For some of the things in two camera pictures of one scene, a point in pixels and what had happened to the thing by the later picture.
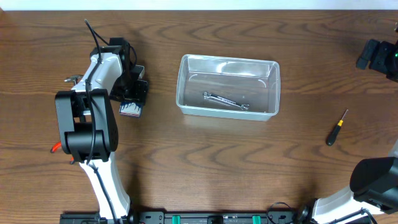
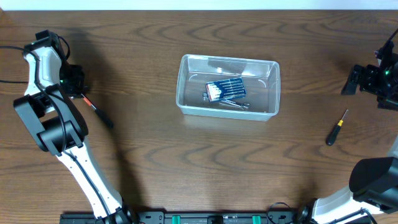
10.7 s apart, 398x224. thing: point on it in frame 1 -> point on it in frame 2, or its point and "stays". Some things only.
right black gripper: (367, 54) -> (357, 78)
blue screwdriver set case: (131, 109) -> (225, 88)
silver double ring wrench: (208, 96) stays
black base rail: (181, 217) stays
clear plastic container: (254, 81) stays
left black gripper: (137, 91) -> (76, 86)
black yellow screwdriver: (333, 134) stays
